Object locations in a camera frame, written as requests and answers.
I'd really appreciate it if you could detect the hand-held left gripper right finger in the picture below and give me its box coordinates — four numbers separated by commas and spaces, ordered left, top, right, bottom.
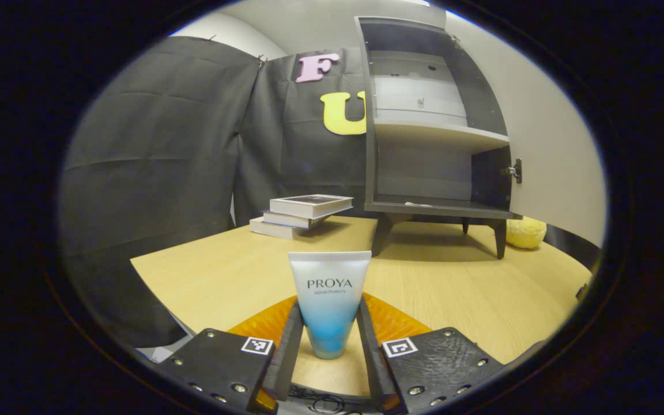
356, 293, 505, 415

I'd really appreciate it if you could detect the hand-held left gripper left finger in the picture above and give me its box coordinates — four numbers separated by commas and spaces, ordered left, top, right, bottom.
156, 297, 305, 415

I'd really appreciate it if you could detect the white blue bottle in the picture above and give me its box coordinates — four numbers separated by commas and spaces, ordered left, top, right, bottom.
288, 251, 373, 360

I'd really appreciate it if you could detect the dark grey cabinet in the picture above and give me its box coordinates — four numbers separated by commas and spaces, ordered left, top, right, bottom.
355, 16, 523, 260

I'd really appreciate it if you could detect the grey cabinet door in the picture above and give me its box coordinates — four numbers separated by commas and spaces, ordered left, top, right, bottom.
444, 10, 608, 248

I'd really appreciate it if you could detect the white book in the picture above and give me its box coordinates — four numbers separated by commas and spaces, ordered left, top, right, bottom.
250, 217, 310, 240
262, 210, 333, 229

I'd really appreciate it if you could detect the dark cover book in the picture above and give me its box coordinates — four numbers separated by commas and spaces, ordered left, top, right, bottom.
269, 194, 354, 219

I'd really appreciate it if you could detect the yellow plush toy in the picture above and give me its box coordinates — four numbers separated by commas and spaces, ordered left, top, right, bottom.
505, 216, 548, 250

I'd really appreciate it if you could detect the black backdrop cloth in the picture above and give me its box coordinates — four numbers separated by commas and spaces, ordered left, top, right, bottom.
58, 36, 379, 349

